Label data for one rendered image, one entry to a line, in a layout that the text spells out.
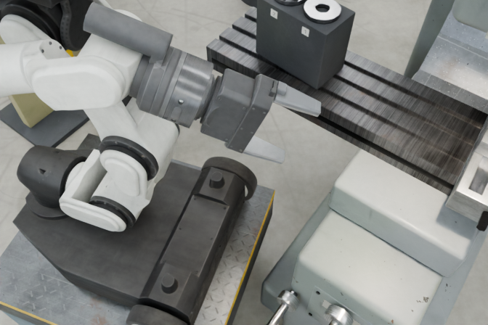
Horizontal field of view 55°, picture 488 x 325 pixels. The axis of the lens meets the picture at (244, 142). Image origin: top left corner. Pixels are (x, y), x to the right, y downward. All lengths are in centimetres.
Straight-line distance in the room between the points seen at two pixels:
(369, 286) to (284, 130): 133
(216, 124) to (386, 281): 75
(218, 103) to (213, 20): 247
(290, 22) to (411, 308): 74
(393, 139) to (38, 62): 86
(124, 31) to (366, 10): 272
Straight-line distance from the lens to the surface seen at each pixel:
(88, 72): 55
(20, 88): 66
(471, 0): 94
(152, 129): 104
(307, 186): 223
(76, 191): 142
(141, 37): 55
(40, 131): 257
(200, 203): 149
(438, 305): 189
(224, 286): 157
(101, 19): 56
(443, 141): 124
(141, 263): 145
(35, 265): 174
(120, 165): 105
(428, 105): 131
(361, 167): 123
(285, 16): 120
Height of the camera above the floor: 188
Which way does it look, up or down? 53 degrees down
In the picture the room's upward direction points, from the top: straight up
